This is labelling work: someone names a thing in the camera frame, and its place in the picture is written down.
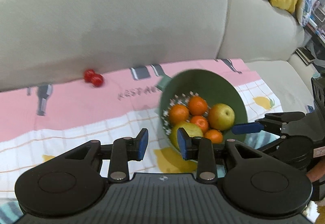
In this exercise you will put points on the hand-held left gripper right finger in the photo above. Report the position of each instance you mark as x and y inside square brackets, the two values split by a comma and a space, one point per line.
[182, 144]

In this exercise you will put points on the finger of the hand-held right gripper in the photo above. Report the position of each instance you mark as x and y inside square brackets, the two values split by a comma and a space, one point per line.
[273, 143]
[247, 128]

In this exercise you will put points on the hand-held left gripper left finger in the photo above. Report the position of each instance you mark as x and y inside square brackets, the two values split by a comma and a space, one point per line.
[143, 144]

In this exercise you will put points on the yellow-green apple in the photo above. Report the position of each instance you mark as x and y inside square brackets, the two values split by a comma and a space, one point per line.
[195, 129]

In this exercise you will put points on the orange tangerine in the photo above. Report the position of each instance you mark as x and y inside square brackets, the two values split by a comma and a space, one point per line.
[214, 136]
[179, 114]
[199, 123]
[198, 105]

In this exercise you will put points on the yellow apple with red blush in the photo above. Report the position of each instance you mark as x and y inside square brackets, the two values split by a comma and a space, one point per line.
[221, 116]

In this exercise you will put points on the green colander bowl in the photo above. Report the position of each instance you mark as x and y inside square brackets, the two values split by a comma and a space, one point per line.
[203, 84]

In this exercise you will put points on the red cherry tomato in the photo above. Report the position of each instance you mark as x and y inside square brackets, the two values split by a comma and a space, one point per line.
[88, 75]
[97, 81]

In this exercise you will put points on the person's right hand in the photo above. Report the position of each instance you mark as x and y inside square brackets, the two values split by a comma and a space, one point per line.
[317, 173]

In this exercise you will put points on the pink and white printed blanket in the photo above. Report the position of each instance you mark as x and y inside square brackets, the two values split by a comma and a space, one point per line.
[76, 102]

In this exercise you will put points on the dark cluttered shelf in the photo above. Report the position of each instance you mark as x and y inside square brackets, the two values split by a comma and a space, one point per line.
[317, 23]

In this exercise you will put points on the beige fabric sofa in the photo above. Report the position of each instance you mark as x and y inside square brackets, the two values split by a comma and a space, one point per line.
[114, 23]

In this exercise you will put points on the blue patterned cushion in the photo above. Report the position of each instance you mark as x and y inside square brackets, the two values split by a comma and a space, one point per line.
[304, 8]

